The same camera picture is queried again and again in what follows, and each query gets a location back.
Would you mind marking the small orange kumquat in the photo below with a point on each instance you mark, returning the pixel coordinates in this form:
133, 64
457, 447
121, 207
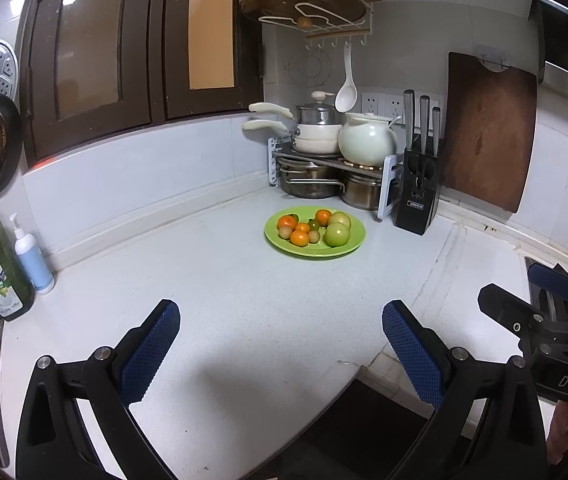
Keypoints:
304, 227

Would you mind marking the wooden bead trivet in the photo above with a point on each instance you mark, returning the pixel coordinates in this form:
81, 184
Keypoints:
361, 164

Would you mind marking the black knife block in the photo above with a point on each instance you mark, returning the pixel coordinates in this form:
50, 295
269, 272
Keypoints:
416, 210

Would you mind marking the brown wooden cutting board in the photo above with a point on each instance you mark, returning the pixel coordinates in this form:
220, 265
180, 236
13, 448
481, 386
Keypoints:
489, 135

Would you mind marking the person's right hand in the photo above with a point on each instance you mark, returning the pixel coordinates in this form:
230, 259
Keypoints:
561, 435

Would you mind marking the large orange tangerine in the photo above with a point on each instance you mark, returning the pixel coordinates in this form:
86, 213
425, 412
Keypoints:
322, 216

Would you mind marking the black kitchen scissors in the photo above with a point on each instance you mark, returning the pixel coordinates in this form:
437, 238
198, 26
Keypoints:
421, 172

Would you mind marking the cream ceramic pot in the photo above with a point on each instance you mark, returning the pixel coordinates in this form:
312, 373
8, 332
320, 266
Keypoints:
366, 137

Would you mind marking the white and grey pot rack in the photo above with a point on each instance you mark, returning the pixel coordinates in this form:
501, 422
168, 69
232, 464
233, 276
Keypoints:
386, 185

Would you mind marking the white pump bottle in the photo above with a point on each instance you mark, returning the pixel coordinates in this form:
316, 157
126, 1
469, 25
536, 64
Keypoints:
33, 262

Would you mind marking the large yellowish green apple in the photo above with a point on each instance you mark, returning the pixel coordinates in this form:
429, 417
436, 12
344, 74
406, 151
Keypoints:
340, 219

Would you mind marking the green plate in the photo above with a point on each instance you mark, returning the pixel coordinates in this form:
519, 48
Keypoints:
314, 252

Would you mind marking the dark wooden cabinet doors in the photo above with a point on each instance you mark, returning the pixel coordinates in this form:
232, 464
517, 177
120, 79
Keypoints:
43, 60

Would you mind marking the white ladle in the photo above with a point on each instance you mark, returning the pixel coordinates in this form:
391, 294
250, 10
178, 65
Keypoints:
346, 100

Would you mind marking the clear wall hook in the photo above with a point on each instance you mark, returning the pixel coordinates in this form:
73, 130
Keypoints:
491, 60

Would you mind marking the small brownish green fruit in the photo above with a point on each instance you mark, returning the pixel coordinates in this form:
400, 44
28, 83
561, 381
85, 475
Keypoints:
313, 222
314, 237
284, 233

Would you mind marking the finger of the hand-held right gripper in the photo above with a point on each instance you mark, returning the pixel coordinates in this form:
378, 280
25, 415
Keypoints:
504, 308
551, 280

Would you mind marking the tall steel pot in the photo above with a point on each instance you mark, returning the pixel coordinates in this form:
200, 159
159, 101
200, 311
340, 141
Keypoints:
361, 192

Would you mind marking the glass pot lid cream knob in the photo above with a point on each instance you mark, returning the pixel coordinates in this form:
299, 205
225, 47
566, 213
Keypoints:
316, 112

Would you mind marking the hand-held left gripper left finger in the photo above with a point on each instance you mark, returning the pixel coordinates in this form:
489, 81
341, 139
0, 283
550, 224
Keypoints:
148, 355

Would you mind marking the cream saucepan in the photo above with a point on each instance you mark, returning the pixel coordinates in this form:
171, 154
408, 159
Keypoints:
316, 146

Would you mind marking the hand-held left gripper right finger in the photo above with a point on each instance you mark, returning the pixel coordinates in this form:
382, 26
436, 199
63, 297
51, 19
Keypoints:
414, 360

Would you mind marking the bright green apple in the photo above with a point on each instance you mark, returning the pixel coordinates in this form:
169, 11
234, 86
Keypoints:
337, 235

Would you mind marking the white wall outlet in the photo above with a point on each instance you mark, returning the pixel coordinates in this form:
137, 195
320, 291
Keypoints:
371, 105
394, 106

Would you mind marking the wide steel pot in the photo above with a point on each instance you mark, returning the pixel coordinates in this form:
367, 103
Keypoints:
309, 185

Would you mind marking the brown cabinet door orange panel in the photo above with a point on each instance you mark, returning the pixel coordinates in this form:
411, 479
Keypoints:
211, 25

